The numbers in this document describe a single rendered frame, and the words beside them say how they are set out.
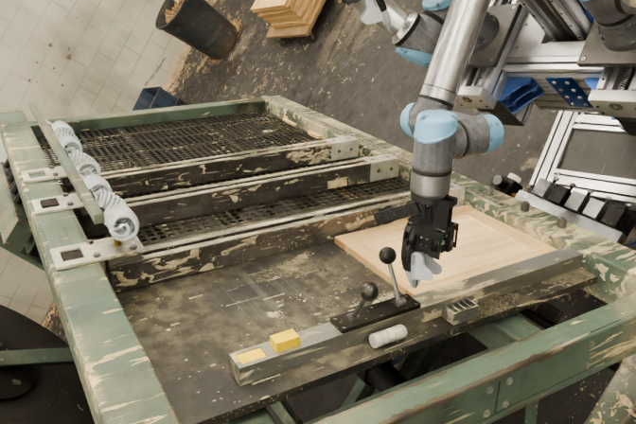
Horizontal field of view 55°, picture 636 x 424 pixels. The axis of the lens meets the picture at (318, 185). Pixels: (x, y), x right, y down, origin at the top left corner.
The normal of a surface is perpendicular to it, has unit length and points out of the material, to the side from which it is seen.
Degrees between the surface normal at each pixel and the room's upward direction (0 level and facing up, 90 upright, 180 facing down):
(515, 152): 0
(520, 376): 90
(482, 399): 90
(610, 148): 0
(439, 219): 40
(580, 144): 0
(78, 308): 54
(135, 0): 90
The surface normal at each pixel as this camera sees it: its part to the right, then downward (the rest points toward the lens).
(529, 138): -0.69, -0.41
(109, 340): 0.02, -0.93
